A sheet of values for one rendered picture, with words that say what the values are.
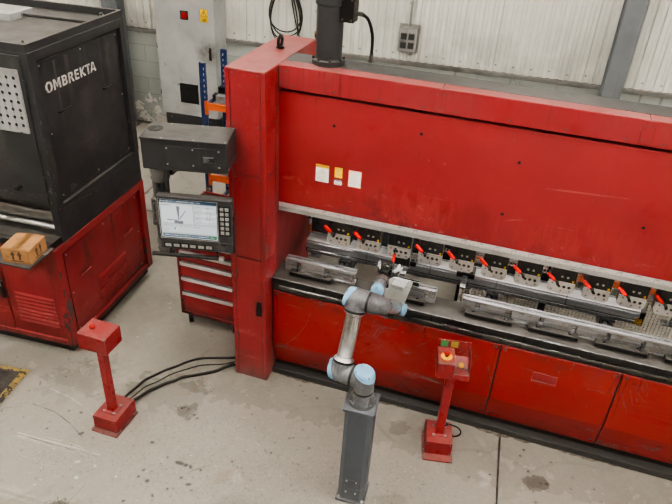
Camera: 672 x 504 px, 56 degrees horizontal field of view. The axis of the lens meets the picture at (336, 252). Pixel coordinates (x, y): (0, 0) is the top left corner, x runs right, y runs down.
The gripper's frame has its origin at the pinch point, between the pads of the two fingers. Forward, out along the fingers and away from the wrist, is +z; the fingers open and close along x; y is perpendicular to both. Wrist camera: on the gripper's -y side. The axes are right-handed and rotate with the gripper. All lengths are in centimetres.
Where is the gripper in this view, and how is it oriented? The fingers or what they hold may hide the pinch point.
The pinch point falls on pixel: (390, 265)
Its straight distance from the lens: 400.2
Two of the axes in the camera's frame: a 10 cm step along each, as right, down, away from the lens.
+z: 3.2, -4.8, 8.2
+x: -9.4, -2.3, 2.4
